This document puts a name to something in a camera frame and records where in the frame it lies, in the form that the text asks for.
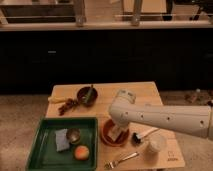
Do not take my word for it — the green spoon in bowl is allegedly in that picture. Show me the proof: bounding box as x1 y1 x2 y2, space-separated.
84 84 94 104

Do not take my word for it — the yellow banana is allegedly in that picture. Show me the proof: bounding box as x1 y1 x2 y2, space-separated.
48 96 68 104

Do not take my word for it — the peach fruit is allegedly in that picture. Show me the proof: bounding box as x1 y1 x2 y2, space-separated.
74 145 90 160

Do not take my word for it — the dark brown bowl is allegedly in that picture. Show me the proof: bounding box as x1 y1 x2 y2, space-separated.
77 86 98 107

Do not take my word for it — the small metal cup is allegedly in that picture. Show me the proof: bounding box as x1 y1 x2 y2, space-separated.
66 128 81 144

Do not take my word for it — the blue sponge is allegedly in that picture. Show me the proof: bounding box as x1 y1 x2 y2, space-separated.
55 129 70 152

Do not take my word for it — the wooden table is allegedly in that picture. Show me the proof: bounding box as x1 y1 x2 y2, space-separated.
46 82 185 171

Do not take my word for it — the white handled black brush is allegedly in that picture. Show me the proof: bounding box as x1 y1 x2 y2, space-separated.
132 127 158 144

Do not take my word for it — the tan eraser block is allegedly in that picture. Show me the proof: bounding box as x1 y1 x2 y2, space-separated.
108 129 123 142

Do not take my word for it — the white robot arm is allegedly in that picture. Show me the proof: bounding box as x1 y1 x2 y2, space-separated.
108 89 213 141

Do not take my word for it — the silver fork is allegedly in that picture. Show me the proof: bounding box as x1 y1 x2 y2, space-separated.
104 152 139 170

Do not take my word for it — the red orange bowl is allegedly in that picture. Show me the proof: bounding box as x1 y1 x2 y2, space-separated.
100 119 130 147

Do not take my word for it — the dried red chili bunch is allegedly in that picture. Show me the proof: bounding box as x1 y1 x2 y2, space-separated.
58 98 79 115

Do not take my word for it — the green plastic tray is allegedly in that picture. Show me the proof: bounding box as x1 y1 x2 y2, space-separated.
25 117 98 171

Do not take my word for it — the white cup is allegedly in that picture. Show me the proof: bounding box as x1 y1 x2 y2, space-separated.
147 134 167 155

